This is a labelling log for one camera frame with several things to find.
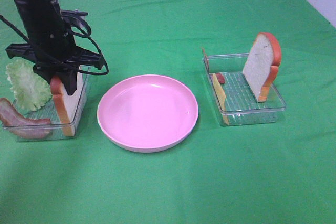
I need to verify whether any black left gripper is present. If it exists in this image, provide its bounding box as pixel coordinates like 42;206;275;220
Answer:
6;43;105;95

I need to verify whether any bread slice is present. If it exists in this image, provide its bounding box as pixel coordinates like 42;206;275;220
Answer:
243;32;282;102
50;73;86;137

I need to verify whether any green lettuce leaf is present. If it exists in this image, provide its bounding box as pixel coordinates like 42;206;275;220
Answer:
6;59;51;111

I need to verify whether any bacon strip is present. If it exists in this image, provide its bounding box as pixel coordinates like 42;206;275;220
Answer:
215;72;225;84
1;98;52;139

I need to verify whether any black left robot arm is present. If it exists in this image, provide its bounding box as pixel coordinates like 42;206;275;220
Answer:
1;0;108;95

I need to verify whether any clear left plastic tray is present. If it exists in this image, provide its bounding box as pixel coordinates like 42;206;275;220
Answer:
1;73;88;142

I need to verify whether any clear plastic tray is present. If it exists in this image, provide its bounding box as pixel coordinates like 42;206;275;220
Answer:
1;73;88;142
202;53;286;126

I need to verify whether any pink round plate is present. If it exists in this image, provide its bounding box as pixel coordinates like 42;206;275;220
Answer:
97;74;199;153

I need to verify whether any yellow cheese slice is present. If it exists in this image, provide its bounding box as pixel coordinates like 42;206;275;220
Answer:
213;73;229;126

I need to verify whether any clear right plastic tray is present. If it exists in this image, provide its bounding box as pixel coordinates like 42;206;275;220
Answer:
202;53;286;126

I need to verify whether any green tablecloth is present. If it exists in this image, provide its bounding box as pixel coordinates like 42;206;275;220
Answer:
1;0;335;223

